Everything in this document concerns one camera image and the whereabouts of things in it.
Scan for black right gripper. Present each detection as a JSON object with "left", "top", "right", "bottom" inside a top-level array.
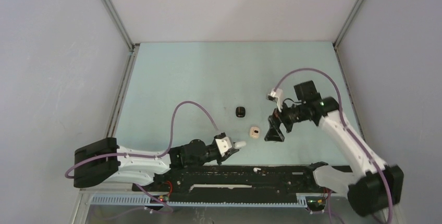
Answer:
[{"left": 264, "top": 97, "right": 306, "bottom": 142}]

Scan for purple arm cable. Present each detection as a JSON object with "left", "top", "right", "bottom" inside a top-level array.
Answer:
[
  {"left": 65, "top": 101, "right": 219, "bottom": 180},
  {"left": 274, "top": 68, "right": 395, "bottom": 224}
]

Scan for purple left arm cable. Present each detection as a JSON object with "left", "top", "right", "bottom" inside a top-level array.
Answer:
[{"left": 65, "top": 101, "right": 219, "bottom": 180}]

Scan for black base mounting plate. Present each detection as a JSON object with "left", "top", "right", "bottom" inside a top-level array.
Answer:
[{"left": 132, "top": 165, "right": 328, "bottom": 203}]

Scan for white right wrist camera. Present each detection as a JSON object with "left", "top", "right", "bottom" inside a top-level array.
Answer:
[{"left": 266, "top": 88, "right": 284, "bottom": 112}]

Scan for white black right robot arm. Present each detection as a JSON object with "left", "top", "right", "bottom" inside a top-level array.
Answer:
[{"left": 264, "top": 81, "right": 404, "bottom": 217}]

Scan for black gold-trimmed charging case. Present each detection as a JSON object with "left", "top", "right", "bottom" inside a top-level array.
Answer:
[{"left": 235, "top": 106, "right": 246, "bottom": 118}]

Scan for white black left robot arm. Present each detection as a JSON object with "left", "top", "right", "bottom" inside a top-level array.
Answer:
[{"left": 65, "top": 133, "right": 246, "bottom": 191}]

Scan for pink charging case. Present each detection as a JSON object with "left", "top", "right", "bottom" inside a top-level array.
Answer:
[{"left": 249, "top": 126, "right": 261, "bottom": 139}]

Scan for grey slotted cable duct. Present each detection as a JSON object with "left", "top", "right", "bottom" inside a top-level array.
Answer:
[{"left": 90, "top": 194, "right": 307, "bottom": 208}]

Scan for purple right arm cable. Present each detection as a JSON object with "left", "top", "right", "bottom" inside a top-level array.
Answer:
[{"left": 274, "top": 68, "right": 395, "bottom": 224}]

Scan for white charging case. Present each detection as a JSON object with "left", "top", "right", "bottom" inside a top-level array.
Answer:
[{"left": 234, "top": 141, "right": 247, "bottom": 150}]

